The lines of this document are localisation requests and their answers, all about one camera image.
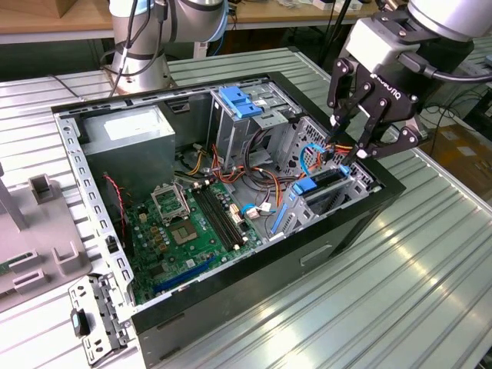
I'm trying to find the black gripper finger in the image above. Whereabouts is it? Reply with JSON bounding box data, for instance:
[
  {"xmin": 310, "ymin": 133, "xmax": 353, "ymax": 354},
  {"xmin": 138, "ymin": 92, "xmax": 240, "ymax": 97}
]
[
  {"xmin": 344, "ymin": 98, "xmax": 420, "ymax": 167},
  {"xmin": 324, "ymin": 58, "xmax": 374, "ymax": 153}
]

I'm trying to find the red yellow power wire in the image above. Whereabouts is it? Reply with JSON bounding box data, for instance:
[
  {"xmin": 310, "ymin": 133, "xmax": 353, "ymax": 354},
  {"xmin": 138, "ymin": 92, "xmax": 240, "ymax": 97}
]
[{"xmin": 321, "ymin": 141, "xmax": 362, "ymax": 165}]

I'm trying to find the blue data wire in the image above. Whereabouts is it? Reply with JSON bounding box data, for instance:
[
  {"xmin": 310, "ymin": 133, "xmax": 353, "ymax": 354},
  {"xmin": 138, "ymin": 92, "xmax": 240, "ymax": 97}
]
[{"xmin": 298, "ymin": 142, "xmax": 328, "ymax": 178}]

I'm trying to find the hard disk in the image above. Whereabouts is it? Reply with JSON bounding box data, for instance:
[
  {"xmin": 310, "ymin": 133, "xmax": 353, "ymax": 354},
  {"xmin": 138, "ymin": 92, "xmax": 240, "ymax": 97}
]
[{"xmin": 270, "ymin": 163, "xmax": 353, "ymax": 236}]

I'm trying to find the perforated metal disk bay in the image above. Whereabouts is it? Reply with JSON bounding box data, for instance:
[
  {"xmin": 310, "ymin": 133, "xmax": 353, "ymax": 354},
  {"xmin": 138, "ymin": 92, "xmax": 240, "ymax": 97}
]
[{"xmin": 264, "ymin": 115, "xmax": 385, "ymax": 241}]

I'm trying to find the black tripod stand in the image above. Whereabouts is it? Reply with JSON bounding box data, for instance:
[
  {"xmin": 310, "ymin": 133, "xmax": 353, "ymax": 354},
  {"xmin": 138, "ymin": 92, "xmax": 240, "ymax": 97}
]
[{"xmin": 321, "ymin": 0, "xmax": 353, "ymax": 62}]

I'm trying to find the large brown cardboard box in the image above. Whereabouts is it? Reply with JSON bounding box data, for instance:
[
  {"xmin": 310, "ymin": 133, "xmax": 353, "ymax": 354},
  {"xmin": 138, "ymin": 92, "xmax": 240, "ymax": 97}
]
[{"xmin": 417, "ymin": 125, "xmax": 492, "ymax": 193}]

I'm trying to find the wooden desk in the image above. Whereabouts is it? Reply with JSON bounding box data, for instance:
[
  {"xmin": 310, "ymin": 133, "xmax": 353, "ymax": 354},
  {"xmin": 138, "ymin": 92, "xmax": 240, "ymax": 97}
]
[{"xmin": 0, "ymin": 0, "xmax": 385, "ymax": 43}]

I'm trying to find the metal slat side table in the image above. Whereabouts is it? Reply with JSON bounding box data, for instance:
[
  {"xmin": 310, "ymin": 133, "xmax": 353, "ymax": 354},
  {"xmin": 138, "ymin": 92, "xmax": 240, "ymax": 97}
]
[{"xmin": 457, "ymin": 36, "xmax": 492, "ymax": 84}]

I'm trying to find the blue plastic latch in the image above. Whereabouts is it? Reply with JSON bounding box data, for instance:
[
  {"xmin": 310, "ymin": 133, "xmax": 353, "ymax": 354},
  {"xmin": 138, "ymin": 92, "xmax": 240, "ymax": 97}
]
[{"xmin": 219, "ymin": 86, "xmax": 263, "ymax": 120}]

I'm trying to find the grey metal drive cage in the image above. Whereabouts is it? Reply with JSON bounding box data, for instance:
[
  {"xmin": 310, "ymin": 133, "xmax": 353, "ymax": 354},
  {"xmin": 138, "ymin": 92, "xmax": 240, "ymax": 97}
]
[{"xmin": 209, "ymin": 82, "xmax": 303, "ymax": 172}]

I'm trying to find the black RAM slot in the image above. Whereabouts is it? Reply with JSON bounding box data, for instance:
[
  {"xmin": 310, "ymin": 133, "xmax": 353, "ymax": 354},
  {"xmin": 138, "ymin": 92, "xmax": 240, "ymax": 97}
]
[
  {"xmin": 193, "ymin": 187, "xmax": 238, "ymax": 253},
  {"xmin": 201, "ymin": 183, "xmax": 250, "ymax": 247}
]

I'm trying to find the metal socket cover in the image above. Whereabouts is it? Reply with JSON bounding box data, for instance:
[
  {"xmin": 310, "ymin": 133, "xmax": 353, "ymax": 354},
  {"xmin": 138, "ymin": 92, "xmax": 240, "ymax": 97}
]
[{"xmin": 149, "ymin": 183, "xmax": 192, "ymax": 224}]

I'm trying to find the green motherboard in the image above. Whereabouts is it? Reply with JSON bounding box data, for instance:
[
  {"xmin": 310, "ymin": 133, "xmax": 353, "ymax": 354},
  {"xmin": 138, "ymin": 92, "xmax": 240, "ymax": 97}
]
[{"xmin": 125, "ymin": 180, "xmax": 266, "ymax": 304}]

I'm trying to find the CPU socket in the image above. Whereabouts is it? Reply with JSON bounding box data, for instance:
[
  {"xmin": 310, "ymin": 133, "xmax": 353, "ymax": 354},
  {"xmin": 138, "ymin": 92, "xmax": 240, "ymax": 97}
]
[{"xmin": 165, "ymin": 217, "xmax": 201, "ymax": 249}]

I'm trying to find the black PC case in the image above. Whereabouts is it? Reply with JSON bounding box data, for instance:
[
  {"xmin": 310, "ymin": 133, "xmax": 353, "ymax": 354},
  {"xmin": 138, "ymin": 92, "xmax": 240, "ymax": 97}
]
[{"xmin": 51, "ymin": 70, "xmax": 407, "ymax": 368}]

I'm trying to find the grey power supply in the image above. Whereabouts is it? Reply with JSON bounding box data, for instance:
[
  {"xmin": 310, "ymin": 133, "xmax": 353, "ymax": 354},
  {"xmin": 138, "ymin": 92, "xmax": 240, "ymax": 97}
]
[{"xmin": 78, "ymin": 105, "xmax": 178, "ymax": 201}]

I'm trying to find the blue expansion slot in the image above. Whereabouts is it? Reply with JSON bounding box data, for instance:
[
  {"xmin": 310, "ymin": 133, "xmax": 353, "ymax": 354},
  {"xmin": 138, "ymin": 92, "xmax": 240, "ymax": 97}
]
[{"xmin": 152, "ymin": 255, "xmax": 217, "ymax": 296}]

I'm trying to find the grey parts rack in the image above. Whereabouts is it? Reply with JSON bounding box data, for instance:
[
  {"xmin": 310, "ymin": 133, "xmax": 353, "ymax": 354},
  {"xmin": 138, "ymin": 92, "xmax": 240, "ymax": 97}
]
[{"xmin": 0, "ymin": 165, "xmax": 93, "ymax": 312}]

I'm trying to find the black latch clip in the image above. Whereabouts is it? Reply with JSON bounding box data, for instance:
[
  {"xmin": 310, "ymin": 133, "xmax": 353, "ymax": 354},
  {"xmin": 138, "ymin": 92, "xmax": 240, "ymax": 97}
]
[{"xmin": 70, "ymin": 310, "xmax": 92, "ymax": 338}]

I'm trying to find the green RAM stick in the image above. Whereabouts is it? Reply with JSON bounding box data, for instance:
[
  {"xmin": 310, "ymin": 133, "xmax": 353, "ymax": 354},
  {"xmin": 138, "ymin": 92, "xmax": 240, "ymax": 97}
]
[{"xmin": 0, "ymin": 251, "xmax": 34, "ymax": 276}]

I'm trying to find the white camera box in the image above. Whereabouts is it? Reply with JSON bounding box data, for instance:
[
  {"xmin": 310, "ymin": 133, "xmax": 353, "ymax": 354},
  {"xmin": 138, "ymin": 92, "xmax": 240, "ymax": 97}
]
[{"xmin": 343, "ymin": 17, "xmax": 423, "ymax": 75}]

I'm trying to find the black camera cable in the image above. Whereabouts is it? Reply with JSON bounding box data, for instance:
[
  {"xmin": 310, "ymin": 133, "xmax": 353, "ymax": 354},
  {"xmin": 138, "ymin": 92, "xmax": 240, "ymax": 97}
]
[{"xmin": 398, "ymin": 52, "xmax": 492, "ymax": 84}]

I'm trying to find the black wire loop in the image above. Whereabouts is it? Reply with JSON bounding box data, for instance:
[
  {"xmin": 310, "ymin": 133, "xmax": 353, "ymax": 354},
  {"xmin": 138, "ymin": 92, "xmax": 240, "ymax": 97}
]
[{"xmin": 244, "ymin": 128, "xmax": 274, "ymax": 176}]

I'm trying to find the orange black wire bundle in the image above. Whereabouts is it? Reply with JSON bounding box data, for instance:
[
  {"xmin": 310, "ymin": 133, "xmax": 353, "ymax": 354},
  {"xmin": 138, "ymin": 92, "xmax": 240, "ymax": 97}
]
[{"xmin": 209, "ymin": 144, "xmax": 285, "ymax": 211}]

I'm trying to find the blue wire white plug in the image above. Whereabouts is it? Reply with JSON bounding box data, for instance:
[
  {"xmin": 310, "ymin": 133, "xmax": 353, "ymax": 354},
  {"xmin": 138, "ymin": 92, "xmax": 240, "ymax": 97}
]
[{"xmin": 241, "ymin": 202, "xmax": 274, "ymax": 221}]

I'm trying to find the yellow orange wire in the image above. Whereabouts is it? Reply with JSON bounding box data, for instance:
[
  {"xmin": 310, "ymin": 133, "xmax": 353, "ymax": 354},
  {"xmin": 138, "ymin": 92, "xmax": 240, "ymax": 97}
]
[{"xmin": 187, "ymin": 148, "xmax": 211, "ymax": 176}]

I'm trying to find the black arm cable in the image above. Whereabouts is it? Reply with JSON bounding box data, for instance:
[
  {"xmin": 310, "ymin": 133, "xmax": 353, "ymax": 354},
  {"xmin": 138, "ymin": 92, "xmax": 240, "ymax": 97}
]
[{"xmin": 98, "ymin": 0, "xmax": 172, "ymax": 99}]

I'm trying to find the red black twisted wire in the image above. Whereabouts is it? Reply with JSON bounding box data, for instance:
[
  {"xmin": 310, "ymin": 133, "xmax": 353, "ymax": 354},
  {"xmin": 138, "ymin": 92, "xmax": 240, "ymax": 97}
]
[{"xmin": 102, "ymin": 173, "xmax": 130, "ymax": 247}]

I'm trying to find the dark loose cable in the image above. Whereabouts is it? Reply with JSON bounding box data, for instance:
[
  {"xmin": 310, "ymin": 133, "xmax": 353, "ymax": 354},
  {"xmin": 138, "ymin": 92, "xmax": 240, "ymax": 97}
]
[{"xmin": 48, "ymin": 73, "xmax": 88, "ymax": 102}]

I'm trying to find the hinged metal slot bracket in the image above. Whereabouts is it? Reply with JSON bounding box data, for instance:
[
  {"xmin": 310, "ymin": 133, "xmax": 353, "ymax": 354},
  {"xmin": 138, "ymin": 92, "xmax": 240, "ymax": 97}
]
[{"xmin": 68, "ymin": 273, "xmax": 135, "ymax": 365}]

